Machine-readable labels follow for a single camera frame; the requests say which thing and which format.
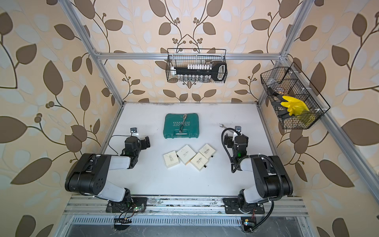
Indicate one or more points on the back black wire basket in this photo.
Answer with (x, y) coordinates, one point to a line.
(184, 56)

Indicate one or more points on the cream jewelry box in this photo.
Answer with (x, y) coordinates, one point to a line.
(207, 151)
(186, 154)
(199, 161)
(171, 159)

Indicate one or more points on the green plastic tool case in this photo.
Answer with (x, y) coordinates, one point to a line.
(172, 124)

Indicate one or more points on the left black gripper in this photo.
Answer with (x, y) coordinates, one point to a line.
(132, 141)

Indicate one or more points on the black socket holder tool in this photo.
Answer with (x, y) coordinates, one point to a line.
(211, 72)

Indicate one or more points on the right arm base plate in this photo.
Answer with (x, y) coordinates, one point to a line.
(236, 206)

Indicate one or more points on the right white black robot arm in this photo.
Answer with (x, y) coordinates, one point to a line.
(271, 180)

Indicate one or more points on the right black wire basket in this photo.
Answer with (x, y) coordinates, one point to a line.
(287, 82)

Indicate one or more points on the yellow rubber glove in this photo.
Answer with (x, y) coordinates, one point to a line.
(295, 106)

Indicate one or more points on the silver wrench on case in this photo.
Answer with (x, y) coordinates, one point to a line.
(182, 123)

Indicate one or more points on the black pliers in basket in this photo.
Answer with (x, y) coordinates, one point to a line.
(282, 111)

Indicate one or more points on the black wire basket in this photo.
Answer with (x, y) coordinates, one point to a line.
(184, 56)
(287, 82)

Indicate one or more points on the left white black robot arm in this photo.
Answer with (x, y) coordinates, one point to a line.
(89, 174)

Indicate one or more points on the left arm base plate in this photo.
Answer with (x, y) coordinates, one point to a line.
(135, 204)

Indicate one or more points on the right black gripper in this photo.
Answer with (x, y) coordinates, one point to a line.
(240, 139)

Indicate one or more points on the aluminium front rail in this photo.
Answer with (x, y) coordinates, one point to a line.
(184, 205)

